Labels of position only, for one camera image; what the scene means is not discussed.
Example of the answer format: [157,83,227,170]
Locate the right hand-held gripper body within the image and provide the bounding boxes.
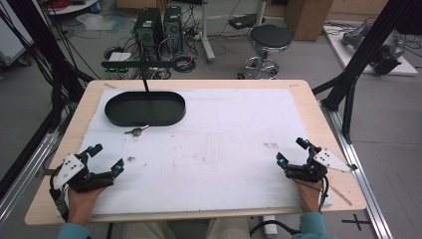
[284,147,359,184]

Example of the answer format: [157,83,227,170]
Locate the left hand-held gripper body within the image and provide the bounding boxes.
[49,152,115,194]

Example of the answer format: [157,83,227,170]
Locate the person's right hand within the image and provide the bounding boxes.
[293,178,324,214]

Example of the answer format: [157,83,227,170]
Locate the person's left hand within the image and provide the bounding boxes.
[66,185,107,227]

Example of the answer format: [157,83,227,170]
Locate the thin wooden stick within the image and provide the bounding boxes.
[327,184,354,207]

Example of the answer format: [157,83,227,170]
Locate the metal keys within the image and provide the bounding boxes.
[123,124,151,137]

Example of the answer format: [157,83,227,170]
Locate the black oval tray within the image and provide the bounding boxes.
[104,91,187,127]

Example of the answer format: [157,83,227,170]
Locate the white table mat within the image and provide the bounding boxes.
[56,88,333,220]

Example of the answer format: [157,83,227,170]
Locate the black bar on stand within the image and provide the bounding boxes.
[101,59,178,96]

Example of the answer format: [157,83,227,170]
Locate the black round stool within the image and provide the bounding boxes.
[238,24,294,81]

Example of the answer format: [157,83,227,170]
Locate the white board with robot parts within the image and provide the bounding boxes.
[322,19,420,78]

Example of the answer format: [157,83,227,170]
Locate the cardboard box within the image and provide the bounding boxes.
[284,0,335,42]

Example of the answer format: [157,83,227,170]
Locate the large black computer tower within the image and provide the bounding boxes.
[132,7,165,63]

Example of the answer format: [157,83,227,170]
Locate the flat black device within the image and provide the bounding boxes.
[228,13,267,31]

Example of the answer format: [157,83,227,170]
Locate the small black computer tower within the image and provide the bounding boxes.
[162,5,184,54]

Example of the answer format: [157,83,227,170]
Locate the white table leg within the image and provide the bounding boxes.
[197,0,217,65]

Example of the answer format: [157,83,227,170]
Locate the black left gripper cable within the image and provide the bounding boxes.
[48,165,72,223]

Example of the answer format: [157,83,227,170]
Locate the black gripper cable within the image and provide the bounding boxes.
[48,165,72,223]
[292,174,330,214]

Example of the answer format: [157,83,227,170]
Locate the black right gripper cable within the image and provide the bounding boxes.
[292,174,330,214]

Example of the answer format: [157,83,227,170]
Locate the aluminium rail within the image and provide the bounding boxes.
[0,131,61,230]
[319,101,395,239]

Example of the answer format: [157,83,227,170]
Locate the black floor cable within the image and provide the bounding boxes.
[249,219,302,237]

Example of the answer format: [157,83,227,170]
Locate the black metal frame with cables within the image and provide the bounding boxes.
[0,0,98,133]

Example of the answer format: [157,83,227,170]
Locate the coiled black cables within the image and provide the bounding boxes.
[170,52,198,74]

